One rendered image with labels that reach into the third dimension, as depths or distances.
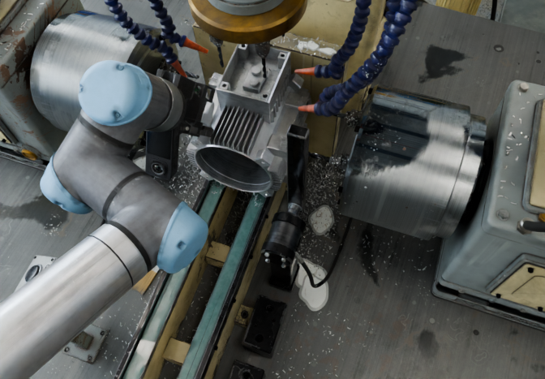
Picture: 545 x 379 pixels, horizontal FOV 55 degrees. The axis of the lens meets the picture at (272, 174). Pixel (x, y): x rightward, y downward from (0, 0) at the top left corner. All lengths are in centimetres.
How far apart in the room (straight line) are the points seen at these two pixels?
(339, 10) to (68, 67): 51
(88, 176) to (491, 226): 57
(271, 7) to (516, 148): 44
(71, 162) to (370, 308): 69
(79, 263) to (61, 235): 69
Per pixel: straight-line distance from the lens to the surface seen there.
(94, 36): 105
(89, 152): 66
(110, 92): 63
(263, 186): 104
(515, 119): 95
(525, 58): 156
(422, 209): 89
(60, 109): 108
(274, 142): 95
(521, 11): 290
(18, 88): 113
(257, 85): 96
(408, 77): 142
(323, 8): 107
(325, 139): 118
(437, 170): 87
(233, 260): 103
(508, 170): 89
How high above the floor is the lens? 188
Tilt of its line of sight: 61 degrees down
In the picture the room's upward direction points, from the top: 4 degrees counter-clockwise
